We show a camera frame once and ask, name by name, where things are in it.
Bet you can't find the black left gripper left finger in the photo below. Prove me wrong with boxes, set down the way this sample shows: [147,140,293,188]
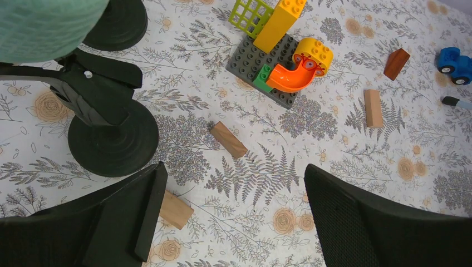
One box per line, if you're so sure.
[1,162,168,266]

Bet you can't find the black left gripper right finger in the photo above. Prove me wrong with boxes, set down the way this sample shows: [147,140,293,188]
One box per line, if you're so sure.
[304,164,471,266]

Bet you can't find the light blue music stand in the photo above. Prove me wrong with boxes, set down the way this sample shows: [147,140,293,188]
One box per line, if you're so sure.
[441,96,472,110]

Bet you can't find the light wooden block near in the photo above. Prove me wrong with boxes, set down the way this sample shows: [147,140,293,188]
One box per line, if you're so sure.
[159,191,194,230]

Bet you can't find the light wooden block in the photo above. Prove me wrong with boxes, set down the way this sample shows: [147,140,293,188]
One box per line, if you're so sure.
[210,121,248,159]
[159,191,194,230]
[364,89,384,128]

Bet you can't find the black microphone stand front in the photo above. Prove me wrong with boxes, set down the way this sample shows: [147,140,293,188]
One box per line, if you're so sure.
[1,49,159,177]

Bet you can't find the black microphone stand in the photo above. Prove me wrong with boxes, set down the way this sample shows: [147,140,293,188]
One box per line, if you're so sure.
[83,0,148,51]
[1,49,159,177]

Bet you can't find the light wooden block right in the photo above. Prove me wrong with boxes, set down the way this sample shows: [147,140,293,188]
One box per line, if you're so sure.
[364,89,384,128]

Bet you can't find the floral tablecloth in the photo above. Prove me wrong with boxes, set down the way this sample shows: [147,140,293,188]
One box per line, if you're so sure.
[1,1,471,266]

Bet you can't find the light wooden block centre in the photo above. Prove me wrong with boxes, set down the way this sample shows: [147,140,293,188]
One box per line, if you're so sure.
[210,121,248,159]

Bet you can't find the dark red wooden block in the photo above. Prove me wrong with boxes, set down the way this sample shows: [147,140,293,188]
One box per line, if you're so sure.
[383,48,410,81]

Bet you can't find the blue toy car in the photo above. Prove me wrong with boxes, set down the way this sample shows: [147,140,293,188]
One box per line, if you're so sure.
[437,47,471,85]

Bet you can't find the toy brick assembly grey base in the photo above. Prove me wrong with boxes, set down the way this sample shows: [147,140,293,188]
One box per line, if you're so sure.
[225,0,335,110]

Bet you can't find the black microphone stand rear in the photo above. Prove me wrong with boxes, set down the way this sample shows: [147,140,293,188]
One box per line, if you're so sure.
[83,0,148,51]

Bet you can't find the green toy microphone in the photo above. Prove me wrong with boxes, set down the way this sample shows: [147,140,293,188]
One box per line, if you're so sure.
[1,1,108,63]

